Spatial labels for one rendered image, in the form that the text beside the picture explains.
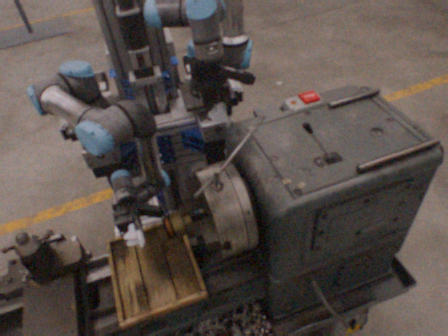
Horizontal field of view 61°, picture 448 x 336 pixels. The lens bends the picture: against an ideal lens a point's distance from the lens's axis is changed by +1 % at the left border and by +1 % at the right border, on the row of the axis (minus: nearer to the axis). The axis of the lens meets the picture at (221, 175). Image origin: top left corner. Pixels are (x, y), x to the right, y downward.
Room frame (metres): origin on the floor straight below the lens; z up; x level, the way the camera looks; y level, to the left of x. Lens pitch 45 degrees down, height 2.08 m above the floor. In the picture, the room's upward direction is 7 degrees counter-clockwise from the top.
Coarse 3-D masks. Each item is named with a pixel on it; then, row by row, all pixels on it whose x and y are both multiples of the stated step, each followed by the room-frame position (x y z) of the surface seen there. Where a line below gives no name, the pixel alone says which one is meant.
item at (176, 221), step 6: (174, 216) 0.78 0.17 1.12; (180, 216) 0.78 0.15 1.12; (186, 216) 0.79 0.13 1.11; (162, 222) 0.77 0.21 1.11; (168, 222) 0.77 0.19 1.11; (174, 222) 0.76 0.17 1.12; (180, 222) 0.76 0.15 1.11; (186, 222) 0.77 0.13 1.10; (192, 222) 0.77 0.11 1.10; (168, 228) 0.75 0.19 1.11; (174, 228) 0.75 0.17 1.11; (180, 228) 0.75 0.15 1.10; (168, 234) 0.74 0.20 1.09; (174, 234) 0.74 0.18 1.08; (180, 234) 0.74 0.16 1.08; (186, 234) 0.74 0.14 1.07
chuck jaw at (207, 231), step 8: (192, 224) 0.76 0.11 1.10; (200, 224) 0.75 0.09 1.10; (208, 224) 0.75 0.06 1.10; (192, 232) 0.73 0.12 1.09; (200, 232) 0.72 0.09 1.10; (208, 232) 0.71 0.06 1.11; (200, 240) 0.71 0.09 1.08; (208, 240) 0.68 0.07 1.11; (216, 240) 0.68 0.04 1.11; (208, 248) 0.67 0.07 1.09; (224, 248) 0.66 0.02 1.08
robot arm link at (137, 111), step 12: (132, 108) 1.00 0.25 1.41; (144, 108) 1.03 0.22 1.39; (144, 120) 0.99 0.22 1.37; (144, 132) 1.00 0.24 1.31; (144, 144) 1.02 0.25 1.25; (156, 144) 1.05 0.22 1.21; (144, 156) 1.02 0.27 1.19; (156, 156) 1.04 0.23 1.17; (144, 168) 1.04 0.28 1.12; (156, 168) 1.04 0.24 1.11; (156, 180) 1.04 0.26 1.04; (168, 180) 1.08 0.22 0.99; (156, 192) 1.04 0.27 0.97
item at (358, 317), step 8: (312, 280) 0.66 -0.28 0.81; (320, 296) 0.61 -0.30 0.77; (328, 304) 0.60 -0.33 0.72; (336, 312) 0.60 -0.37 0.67; (360, 312) 0.69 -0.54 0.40; (368, 312) 0.70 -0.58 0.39; (344, 320) 0.58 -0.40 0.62; (352, 320) 0.67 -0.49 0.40; (360, 320) 0.69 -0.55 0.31; (328, 328) 0.68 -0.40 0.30; (336, 328) 0.66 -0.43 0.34; (344, 328) 0.67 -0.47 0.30; (352, 328) 0.65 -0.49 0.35; (360, 328) 0.69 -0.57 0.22
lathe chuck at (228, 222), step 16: (192, 176) 0.93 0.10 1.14; (208, 176) 0.83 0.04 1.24; (224, 176) 0.82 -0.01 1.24; (208, 192) 0.77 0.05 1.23; (224, 192) 0.77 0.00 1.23; (208, 208) 0.75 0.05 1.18; (224, 208) 0.72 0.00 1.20; (240, 208) 0.72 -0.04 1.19; (224, 224) 0.69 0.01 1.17; (240, 224) 0.69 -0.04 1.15; (224, 240) 0.66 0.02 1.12; (240, 240) 0.67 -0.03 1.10; (224, 256) 0.66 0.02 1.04
